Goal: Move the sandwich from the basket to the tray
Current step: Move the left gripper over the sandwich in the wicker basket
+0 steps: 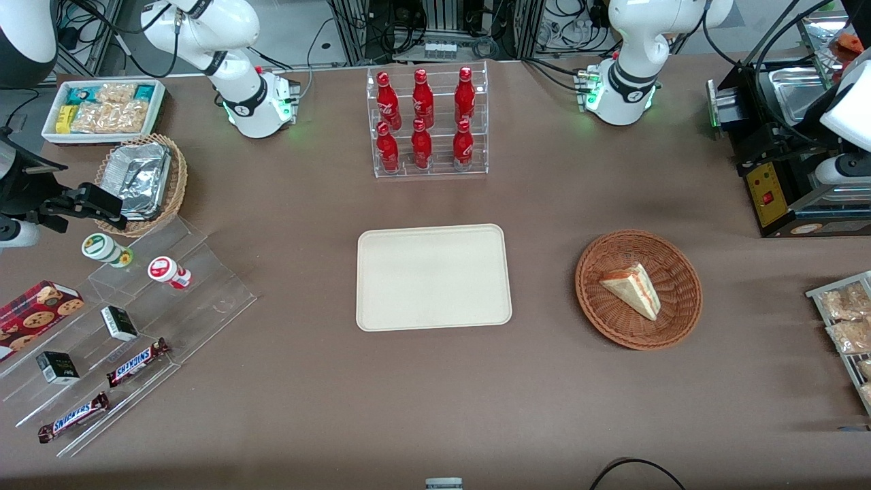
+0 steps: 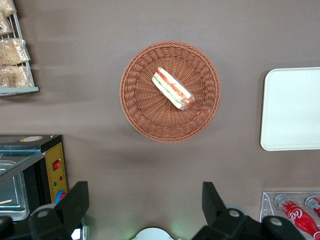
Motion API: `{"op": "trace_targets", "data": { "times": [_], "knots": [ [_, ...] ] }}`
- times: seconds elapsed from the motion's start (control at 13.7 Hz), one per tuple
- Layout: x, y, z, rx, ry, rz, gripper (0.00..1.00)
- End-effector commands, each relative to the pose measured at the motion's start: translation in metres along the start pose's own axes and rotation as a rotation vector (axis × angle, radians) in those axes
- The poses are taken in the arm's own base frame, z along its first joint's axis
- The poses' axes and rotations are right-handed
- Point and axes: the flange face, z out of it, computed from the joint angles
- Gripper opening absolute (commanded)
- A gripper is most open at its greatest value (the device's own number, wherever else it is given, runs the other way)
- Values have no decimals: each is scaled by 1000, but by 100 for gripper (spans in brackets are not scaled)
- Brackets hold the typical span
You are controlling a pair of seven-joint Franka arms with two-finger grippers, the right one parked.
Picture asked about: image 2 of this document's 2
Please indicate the wooden skewer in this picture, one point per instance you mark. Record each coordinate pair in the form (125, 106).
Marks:
(6, 201)

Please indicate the black food warmer yellow panel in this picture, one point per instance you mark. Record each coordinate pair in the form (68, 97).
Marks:
(56, 152)

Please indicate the clear acrylic bottle rack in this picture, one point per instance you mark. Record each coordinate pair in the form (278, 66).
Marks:
(266, 205)

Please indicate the cream plastic tray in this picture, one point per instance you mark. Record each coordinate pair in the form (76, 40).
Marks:
(292, 107)

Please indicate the tray of packaged snacks right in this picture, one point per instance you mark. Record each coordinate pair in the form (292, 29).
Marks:
(20, 91)

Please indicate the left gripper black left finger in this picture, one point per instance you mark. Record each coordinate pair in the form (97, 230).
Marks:
(72, 205)

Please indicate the brown round wicker basket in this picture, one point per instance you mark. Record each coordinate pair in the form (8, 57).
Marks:
(150, 120)

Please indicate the red cola bottle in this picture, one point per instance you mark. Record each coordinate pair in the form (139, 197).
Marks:
(297, 215)
(313, 203)

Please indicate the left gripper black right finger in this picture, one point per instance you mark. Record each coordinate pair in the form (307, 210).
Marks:
(212, 205)

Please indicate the triangle sandwich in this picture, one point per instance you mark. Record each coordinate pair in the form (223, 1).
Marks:
(172, 87)

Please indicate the steel food pan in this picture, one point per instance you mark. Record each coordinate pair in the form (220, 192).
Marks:
(17, 200)

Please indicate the glass warmer cover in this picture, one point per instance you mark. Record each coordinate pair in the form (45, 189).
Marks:
(20, 160)

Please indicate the clear bag of puffed snacks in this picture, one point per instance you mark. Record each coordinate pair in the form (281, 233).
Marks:
(5, 25)
(12, 51)
(6, 6)
(15, 76)

